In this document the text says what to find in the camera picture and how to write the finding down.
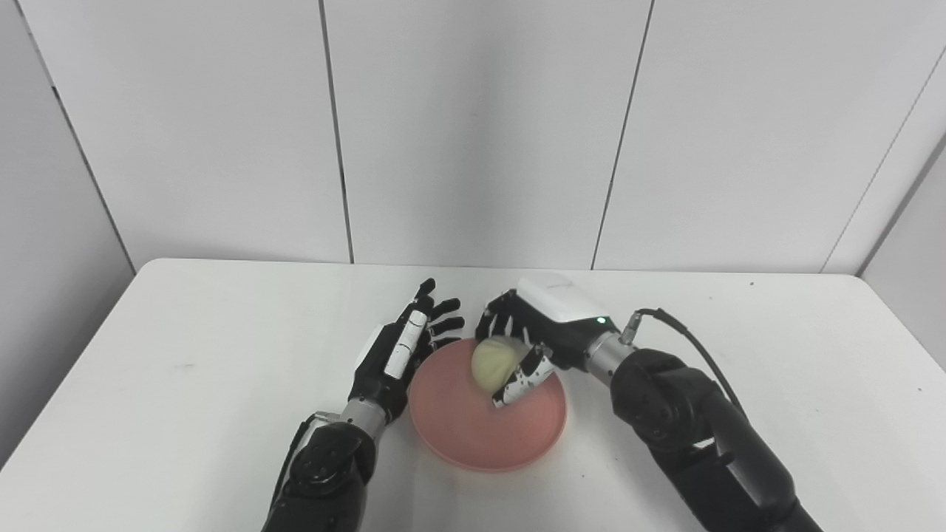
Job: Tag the white steamed bun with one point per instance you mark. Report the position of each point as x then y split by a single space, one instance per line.
495 364

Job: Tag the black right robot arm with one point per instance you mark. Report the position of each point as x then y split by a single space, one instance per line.
695 436

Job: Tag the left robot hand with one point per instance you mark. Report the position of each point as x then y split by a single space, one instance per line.
395 362

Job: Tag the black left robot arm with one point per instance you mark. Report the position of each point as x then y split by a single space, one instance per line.
332 465

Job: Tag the pink round plate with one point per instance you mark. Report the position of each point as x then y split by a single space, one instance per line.
484 425

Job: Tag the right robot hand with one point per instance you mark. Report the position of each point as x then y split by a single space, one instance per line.
547 325

